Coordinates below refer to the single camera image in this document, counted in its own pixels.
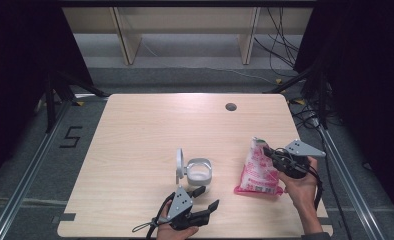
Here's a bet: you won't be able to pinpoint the black floor cables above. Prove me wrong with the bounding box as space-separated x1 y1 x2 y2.
290 101 351 240

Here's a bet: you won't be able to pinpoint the light wooden desk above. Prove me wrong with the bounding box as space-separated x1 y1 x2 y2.
61 6 314 66

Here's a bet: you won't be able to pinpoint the black metal stand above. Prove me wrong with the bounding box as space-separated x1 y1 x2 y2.
44 70 109 134
263 56 330 130

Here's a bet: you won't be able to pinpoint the person's right hand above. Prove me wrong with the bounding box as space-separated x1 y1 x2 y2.
277 156 319 211

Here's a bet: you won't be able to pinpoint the black curtain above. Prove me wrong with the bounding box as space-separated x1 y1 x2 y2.
293 0 394 219
0 0 93 189

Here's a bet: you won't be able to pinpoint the pink and white plastic bag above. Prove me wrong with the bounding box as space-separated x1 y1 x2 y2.
233 136 285 197

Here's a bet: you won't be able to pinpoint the person's left hand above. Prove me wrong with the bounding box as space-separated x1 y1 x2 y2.
156 200 199 240

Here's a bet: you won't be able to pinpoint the bundle of hanging black cables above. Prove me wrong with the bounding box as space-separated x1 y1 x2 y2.
253 6 301 70

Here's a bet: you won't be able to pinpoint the clear jar with grey lid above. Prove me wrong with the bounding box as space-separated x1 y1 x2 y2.
175 148 214 187

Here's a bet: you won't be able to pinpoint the black table bracket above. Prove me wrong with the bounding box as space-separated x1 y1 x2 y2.
50 212 77 225
319 216 340 230

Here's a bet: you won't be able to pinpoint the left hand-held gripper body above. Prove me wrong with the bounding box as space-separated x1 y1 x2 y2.
166 185 211 231

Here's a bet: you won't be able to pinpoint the thin white floor cable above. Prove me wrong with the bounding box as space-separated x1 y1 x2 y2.
141 39 276 85

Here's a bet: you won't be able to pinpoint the aluminium floor rail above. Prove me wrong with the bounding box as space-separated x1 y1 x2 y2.
0 99 73 240
318 126 386 240

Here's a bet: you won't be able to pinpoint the right hand-held gripper black cable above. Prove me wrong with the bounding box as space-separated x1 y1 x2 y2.
305 164 325 212

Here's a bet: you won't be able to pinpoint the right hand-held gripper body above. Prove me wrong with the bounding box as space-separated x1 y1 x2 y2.
271 139 327 180

